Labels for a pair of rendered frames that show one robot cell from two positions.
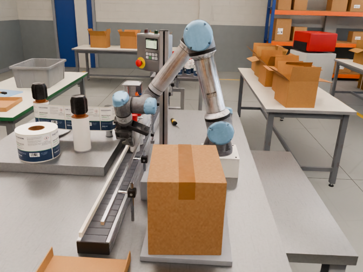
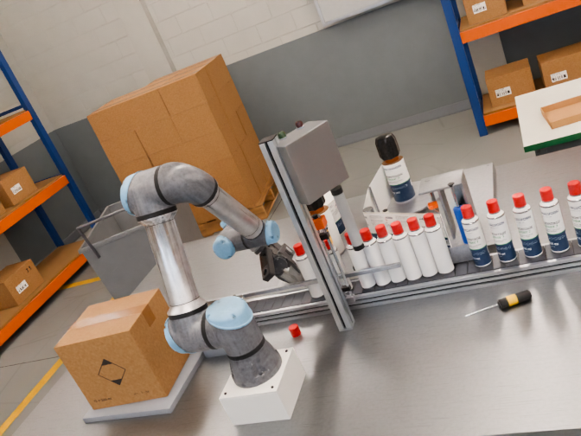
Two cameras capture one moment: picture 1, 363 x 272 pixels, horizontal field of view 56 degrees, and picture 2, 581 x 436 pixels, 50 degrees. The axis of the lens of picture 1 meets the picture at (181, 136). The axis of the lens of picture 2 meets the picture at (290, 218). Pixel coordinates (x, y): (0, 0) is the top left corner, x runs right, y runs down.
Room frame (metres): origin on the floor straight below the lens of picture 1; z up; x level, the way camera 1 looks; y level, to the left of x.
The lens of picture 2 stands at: (2.42, -1.51, 1.92)
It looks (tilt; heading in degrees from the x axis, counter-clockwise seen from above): 21 degrees down; 113
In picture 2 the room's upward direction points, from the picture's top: 23 degrees counter-clockwise
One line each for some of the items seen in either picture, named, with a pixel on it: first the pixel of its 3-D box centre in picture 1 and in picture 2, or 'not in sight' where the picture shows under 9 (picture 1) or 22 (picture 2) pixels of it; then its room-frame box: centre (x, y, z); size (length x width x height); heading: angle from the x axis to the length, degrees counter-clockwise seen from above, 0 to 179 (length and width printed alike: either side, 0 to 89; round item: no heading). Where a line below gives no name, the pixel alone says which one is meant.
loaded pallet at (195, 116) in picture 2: not in sight; (189, 153); (-0.40, 3.58, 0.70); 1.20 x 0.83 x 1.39; 4
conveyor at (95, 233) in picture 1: (136, 149); (340, 295); (1.74, 0.25, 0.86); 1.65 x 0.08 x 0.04; 177
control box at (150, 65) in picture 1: (154, 52); (308, 162); (1.85, 0.16, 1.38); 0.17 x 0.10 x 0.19; 52
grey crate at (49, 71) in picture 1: (40, 73); not in sight; (3.65, 1.53, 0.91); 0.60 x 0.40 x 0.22; 2
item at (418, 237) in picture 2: not in sight; (421, 246); (2.06, 0.23, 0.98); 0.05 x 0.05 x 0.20
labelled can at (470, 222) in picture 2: not in sight; (475, 235); (2.23, 0.22, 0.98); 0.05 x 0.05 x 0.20
